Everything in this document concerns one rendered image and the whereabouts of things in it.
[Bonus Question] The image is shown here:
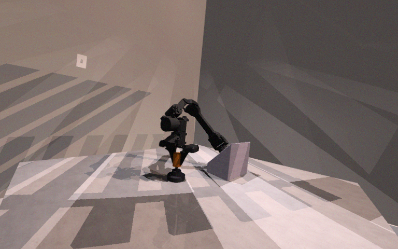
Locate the dark grey round pedestal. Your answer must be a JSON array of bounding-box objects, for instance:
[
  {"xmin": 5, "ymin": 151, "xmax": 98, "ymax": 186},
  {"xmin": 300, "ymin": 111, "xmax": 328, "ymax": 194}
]
[{"xmin": 167, "ymin": 167, "xmax": 185, "ymax": 183}]

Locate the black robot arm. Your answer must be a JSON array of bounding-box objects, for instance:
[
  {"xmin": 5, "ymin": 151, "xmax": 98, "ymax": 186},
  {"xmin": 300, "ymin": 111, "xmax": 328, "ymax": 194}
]
[{"xmin": 160, "ymin": 98, "xmax": 229, "ymax": 153}]

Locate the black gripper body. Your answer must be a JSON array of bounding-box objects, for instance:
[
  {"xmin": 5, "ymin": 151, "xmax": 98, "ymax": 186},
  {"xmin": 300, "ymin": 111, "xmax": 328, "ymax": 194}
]
[{"xmin": 159, "ymin": 131, "xmax": 199, "ymax": 153}]

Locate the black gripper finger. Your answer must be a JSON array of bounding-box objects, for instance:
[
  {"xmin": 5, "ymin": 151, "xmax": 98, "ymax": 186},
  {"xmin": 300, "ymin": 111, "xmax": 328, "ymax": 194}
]
[
  {"xmin": 165, "ymin": 147, "xmax": 177, "ymax": 162},
  {"xmin": 180, "ymin": 151, "xmax": 188, "ymax": 165}
]

